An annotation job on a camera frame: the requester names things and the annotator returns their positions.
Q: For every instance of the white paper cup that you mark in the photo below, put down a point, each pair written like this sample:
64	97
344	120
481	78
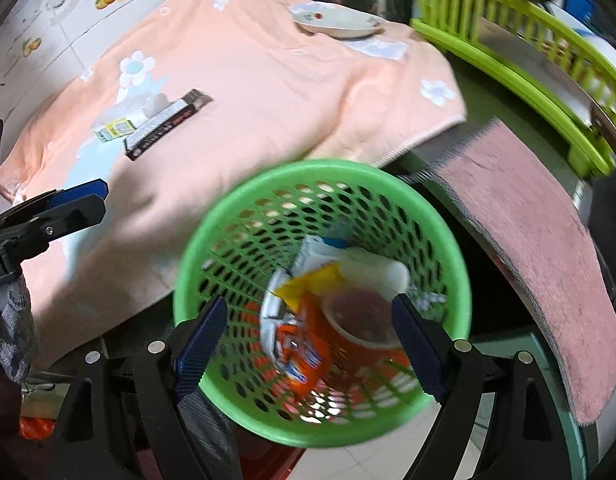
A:
378	270

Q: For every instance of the red plastic object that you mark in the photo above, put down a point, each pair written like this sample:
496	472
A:
268	460

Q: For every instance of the flat black box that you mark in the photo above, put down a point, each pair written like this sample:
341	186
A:
162	127

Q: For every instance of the white flowered plate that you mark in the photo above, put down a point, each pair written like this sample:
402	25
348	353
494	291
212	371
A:
338	22

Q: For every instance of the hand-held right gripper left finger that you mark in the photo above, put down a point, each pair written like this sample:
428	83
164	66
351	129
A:
197	355

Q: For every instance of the green dish rack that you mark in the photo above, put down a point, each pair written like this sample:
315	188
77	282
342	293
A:
488	60

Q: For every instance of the clear bottle with yellow label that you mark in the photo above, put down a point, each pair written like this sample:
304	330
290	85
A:
112	129

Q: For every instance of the person's left forearm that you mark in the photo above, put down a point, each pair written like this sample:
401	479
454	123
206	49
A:
12	325

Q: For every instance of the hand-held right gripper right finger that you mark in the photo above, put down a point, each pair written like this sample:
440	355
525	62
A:
418	355

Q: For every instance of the green plastic basket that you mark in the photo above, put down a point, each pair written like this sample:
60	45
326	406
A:
308	169

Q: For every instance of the orange fruit wall sticker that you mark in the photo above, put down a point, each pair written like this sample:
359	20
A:
30	47

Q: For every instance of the pink towel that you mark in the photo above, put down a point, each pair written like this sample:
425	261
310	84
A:
528	260

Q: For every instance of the orange plastic bag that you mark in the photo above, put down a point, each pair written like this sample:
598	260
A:
35	428

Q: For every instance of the blue and white plastic bag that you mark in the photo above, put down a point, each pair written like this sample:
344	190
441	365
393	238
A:
313	252

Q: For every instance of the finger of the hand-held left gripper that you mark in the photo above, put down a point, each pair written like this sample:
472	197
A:
72	217
82	191

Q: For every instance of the grey plaid clothing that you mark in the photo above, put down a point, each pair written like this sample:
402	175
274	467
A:
212	440

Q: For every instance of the orange snack packet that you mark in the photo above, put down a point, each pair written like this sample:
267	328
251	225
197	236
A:
308	355

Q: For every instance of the peach flowered towel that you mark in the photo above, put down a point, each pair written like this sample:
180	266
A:
268	100

